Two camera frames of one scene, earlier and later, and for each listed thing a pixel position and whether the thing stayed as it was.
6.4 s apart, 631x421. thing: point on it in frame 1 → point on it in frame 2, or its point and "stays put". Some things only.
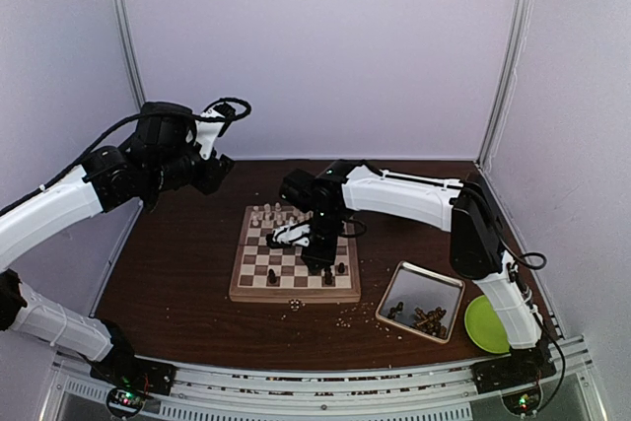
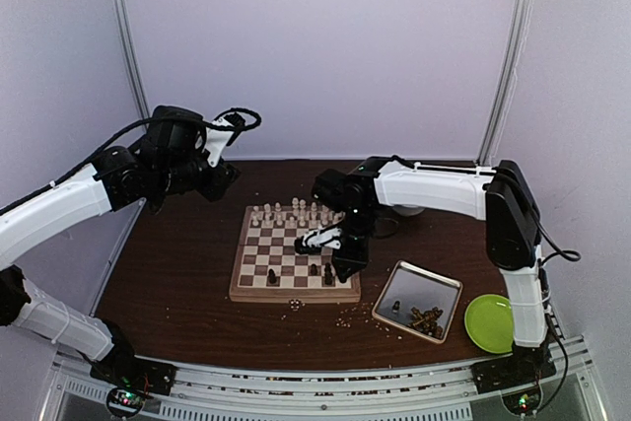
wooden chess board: x=279 y=273 stays put
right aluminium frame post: x=515 y=53 stays put
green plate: x=486 y=326 stays put
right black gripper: x=326 y=257 → x=358 y=260
